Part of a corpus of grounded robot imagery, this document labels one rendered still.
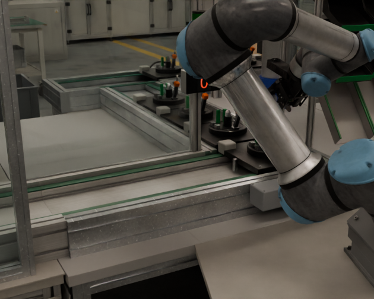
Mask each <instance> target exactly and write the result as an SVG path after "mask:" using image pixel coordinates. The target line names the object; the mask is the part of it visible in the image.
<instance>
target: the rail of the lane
mask: <svg viewBox="0 0 374 299"><path fill-rule="evenodd" d="M278 175H279V173H278V171H274V172H270V173H265V174H260V175H256V176H251V177H245V178H242V179H236V180H231V181H228V182H222V183H217V184H213V185H208V186H203V187H197V188H193V189H188V190H183V191H179V192H174V193H168V194H165V195H160V196H154V197H151V198H145V199H140V200H137V201H131V202H125V203H120V204H117V205H111V206H106V207H102V208H97V209H92V210H88V211H83V212H77V213H74V214H68V215H63V217H64V218H65V220H66V227H67V228H66V230H67V235H68V249H69V257H70V258H71V259H72V258H75V257H80V256H84V255H89V254H92V253H97V252H101V251H104V250H109V249H114V248H117V247H121V246H126V245H129V244H133V243H138V242H141V241H146V240H150V239H153V238H158V237H163V236H167V235H170V234H174V233H179V232H183V231H187V230H191V229H194V228H199V227H204V226H207V225H211V224H216V223H219V222H224V221H228V220H233V219H236V218H240V217H245V216H248V215H253V214H257V213H260V212H264V211H261V210H260V209H258V208H257V207H255V206H254V205H252V204H251V203H250V202H249V201H250V185H251V184H252V183H258V182H263V181H267V180H272V179H277V178H278Z"/></svg>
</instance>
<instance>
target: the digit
mask: <svg viewBox="0 0 374 299"><path fill-rule="evenodd" d="M210 89H211V86H210V85H208V83H207V82H206V80H205V79H197V91H205V90H210Z"/></svg>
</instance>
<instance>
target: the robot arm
mask: <svg viewBox="0 0 374 299"><path fill-rule="evenodd" d="M263 40H269V41H271V42H279V41H282V40H283V41H285V42H288V43H291V44H294V45H296V46H299V47H300V49H299V50H298V52H297V53H296V54H295V56H294V58H293V59H292V60H291V62H290V64H287V63H286V62H284V61H282V60H281V59H279V58H272V59H268V60H267V68H268V69H270V70H272V71H273V72H275V73H276V74H278V75H279V76H281V78H279V79H277V80H276V81H275V82H274V83H273V84H272V85H271V86H270V87H269V88H268V89H267V88H266V86H265V85H264V83H263V82H262V81H261V79H260V77H259V76H258V75H257V73H256V72H255V70H254V69H253V67H252V66H251V60H252V54H251V52H250V51H249V49H248V48H250V47H251V46H252V45H254V44H255V43H258V42H260V41H263ZM176 45H177V46H176V53H177V56H178V59H179V62H180V64H181V65H182V67H183V69H184V70H185V71H186V72H187V73H188V74H189V75H190V76H193V77H194V78H196V79H205V80H206V82H207V83H208V85H210V86H214V87H218V88H219V89H220V90H221V91H222V93H223V94H224V95H225V97H226V99H227V100H228V101H229V103H230V104H231V105H232V107H233V108H234V110H235V111H236V113H237V114H238V115H239V117H240V118H241V120H242V121H243V123H244V124H245V125H246V127H247V128H248V129H249V131H250V133H251V134H252V135H253V137H254V138H255V140H256V141H257V143H258V144H259V146H260V147H261V148H262V150H263V151H264V153H265V154H266V155H267V157H268V158H269V159H270V161H271V162H272V164H273V165H274V167H275V168H276V169H277V171H278V173H279V175H278V180H277V182H278V184H279V185H280V186H279V188H278V198H279V199H281V201H280V204H281V206H282V208H283V209H284V211H285V213H286V214H287V215H288V216H289V217H290V218H291V219H293V220H294V221H296V222H298V223H300V224H313V223H315V222H322V221H325V220H326V219H328V218H331V217H334V216H337V215H340V214H343V213H345V212H348V211H351V210H354V209H357V208H360V207H362V208H364V209H365V210H366V211H367V212H368V214H369V215H370V216H371V217H372V219H373V222H374V141H373V140H371V139H366V138H362V139H355V140H352V141H349V142H347V143H345V144H344V145H342V146H340V149H339V150H335V151H334V152H333V154H332V155H331V156H330V158H329V160H328V163H326V161H325V160H324V159H323V157H322V155H320V154H319V153H315V152H310V150H309V149H308V147H307V146H306V144H305V143H304V142H303V140H302V139H301V137H300V136H299V134H298V133H297V131H296V130H295V128H294V127H293V125H292V124H291V123H290V121H289V120H288V118H287V117H286V115H285V114H284V113H283V111H282V109H283V108H284V107H285V108H286V110H287V111H288V112H291V106H292V107H297V106H298V105H299V106H301V105H302V104H303V103H304V101H305V100H306V99H307V97H308V96H311V97H322V96H324V95H326V94H327V93H328V92H329V90H330V88H331V82H332V81H334V80H336V79H338V78H340V77H341V76H343V75H345V74H347V73H349V72H351V71H352V70H354V69H356V68H358V67H360V66H362V65H364V64H366V63H368V62H371V60H373V59H374V31H373V30H371V29H369V28H367V29H365V30H363V31H359V33H357V34H355V33H352V32H350V31H348V30H346V29H344V28H342V27H339V26H337V25H335V24H333V23H330V22H328V21H326V20H323V19H321V18H319V17H317V16H315V15H312V14H310V13H308V12H306V11H304V10H301V9H299V8H296V6H295V4H294V2H293V1H292V0H219V1H218V2H217V3H216V4H215V5H213V6H212V7H211V8H210V9H208V10H207V11H206V12H204V13H203V14H202V15H200V16H199V17H198V18H197V19H195V20H193V21H191V22H190V23H189V24H188V25H187V26H186V27H185V28H184V29H183V30H182V31H181V32H180V33H179V35H178V37H177V41H176ZM275 93H277V95H275ZM277 97H278V100H277ZM303 98H305V99H304V100H303ZM302 100H303V101H302ZM301 101H302V102H301ZM277 103H279V105H280V106H279V105H278V104H277Z"/></svg>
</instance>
